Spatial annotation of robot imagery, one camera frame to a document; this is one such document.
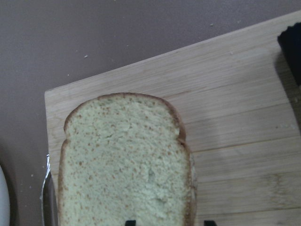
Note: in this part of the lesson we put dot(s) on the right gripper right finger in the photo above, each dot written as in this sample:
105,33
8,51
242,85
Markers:
209,223

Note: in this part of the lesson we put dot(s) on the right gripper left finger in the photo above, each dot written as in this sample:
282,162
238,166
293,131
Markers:
130,223

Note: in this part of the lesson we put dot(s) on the bread slice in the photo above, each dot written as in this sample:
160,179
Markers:
125,158

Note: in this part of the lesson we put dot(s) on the wooden cutting board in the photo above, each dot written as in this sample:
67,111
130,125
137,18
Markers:
242,112

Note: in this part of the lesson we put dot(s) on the white plate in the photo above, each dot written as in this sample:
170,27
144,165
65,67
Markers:
4,201

